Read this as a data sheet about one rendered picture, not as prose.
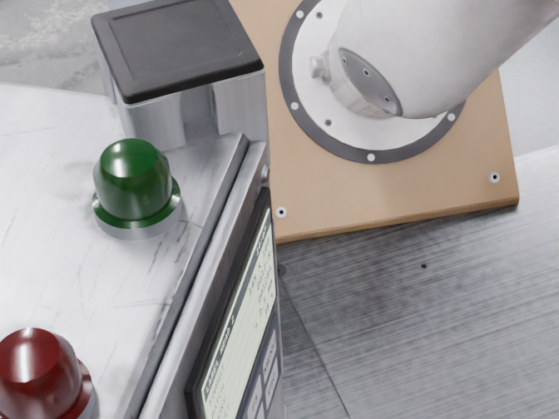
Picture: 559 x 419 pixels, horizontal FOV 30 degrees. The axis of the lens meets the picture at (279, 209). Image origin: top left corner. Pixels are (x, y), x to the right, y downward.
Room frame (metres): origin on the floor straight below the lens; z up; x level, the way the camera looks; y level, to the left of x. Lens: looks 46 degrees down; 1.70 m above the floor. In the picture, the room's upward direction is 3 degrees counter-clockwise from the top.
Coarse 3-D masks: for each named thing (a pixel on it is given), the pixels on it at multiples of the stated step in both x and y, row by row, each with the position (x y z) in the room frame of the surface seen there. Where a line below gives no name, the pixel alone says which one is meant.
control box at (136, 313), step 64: (0, 128) 0.26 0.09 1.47; (64, 128) 0.26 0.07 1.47; (192, 128) 0.25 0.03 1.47; (0, 192) 0.23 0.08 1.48; (64, 192) 0.23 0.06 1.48; (192, 192) 0.22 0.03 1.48; (256, 192) 0.24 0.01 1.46; (0, 256) 0.20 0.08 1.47; (64, 256) 0.20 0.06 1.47; (128, 256) 0.20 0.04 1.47; (192, 256) 0.20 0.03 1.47; (0, 320) 0.18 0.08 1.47; (64, 320) 0.18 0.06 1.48; (128, 320) 0.18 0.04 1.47; (192, 320) 0.18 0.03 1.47; (128, 384) 0.15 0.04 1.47
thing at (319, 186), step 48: (240, 0) 0.97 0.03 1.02; (288, 0) 0.98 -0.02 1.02; (288, 48) 0.93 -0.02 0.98; (288, 96) 0.89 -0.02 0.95; (480, 96) 0.90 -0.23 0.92; (288, 144) 0.86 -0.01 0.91; (336, 144) 0.86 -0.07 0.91; (432, 144) 0.86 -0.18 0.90; (480, 144) 0.87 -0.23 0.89; (288, 192) 0.82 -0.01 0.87; (336, 192) 0.82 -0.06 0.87; (384, 192) 0.82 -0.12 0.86; (432, 192) 0.82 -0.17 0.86; (480, 192) 0.82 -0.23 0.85; (288, 240) 0.78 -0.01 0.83
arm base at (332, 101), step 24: (336, 0) 0.97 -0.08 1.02; (312, 24) 0.95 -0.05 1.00; (336, 24) 0.95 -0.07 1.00; (312, 48) 0.93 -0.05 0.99; (336, 48) 0.86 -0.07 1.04; (312, 72) 0.89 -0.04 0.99; (336, 72) 0.86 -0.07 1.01; (312, 96) 0.89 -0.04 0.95; (336, 96) 0.89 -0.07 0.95; (360, 96) 0.82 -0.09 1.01; (336, 120) 0.87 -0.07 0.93; (360, 120) 0.87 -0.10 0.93; (384, 120) 0.87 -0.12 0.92; (408, 120) 0.87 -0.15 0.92; (432, 120) 0.88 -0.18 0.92; (360, 144) 0.85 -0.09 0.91; (384, 144) 0.85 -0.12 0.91
